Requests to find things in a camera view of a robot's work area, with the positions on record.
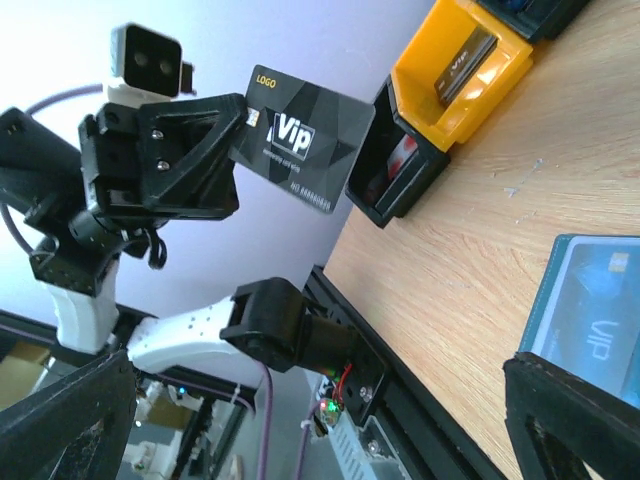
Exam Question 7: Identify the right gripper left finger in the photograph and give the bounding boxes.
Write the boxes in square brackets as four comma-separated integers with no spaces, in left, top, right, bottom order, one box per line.
[1,351,137,479]

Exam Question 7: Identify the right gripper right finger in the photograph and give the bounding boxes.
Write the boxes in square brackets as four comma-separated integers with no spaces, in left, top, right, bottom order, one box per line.
[503,352,639,479]

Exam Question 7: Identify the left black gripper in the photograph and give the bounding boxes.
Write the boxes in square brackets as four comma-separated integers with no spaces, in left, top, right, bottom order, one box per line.
[69,93,247,269]

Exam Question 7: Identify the teal card holder wallet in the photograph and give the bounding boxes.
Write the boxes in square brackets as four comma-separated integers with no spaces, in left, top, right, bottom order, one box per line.
[517,233,640,406]

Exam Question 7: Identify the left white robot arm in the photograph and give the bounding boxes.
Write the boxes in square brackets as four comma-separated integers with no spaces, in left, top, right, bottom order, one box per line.
[1,93,359,392]

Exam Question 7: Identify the black bin with red cards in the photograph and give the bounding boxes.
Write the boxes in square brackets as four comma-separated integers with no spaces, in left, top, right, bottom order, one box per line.
[345,77,450,229]

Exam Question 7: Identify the red white card stack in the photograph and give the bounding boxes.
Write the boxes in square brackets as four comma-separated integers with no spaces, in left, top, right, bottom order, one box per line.
[387,134,417,180]

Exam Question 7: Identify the black card stack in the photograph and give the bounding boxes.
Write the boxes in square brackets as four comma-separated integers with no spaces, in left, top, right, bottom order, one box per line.
[434,26,498,108]

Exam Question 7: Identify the black bin with blue cards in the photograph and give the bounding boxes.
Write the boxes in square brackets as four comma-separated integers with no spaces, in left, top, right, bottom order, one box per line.
[476,0,590,45]

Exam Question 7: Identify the yellow bin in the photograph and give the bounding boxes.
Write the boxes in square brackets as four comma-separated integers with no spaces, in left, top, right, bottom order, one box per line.
[391,1,533,152]

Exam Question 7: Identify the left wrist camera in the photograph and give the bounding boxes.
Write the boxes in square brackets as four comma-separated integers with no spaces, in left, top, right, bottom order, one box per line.
[103,22,196,108]

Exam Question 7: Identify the black aluminium frame rail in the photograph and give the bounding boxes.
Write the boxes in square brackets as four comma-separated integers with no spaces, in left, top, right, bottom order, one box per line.
[303,266,505,479]

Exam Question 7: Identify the light blue slotted cable duct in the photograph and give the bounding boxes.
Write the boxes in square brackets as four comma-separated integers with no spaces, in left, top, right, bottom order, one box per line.
[328,413,411,480]

